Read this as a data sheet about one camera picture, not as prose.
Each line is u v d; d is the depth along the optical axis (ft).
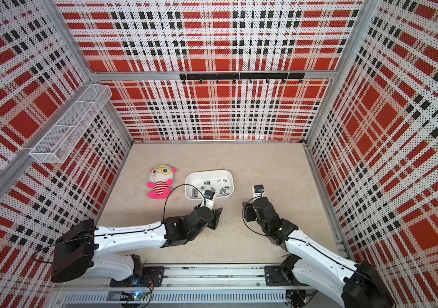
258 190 2.35
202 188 3.23
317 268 1.58
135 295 2.28
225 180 3.35
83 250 1.35
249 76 2.92
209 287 2.42
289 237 1.82
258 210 2.05
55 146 2.26
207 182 3.32
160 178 3.15
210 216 1.96
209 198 2.25
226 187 3.25
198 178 3.49
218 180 3.38
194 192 3.22
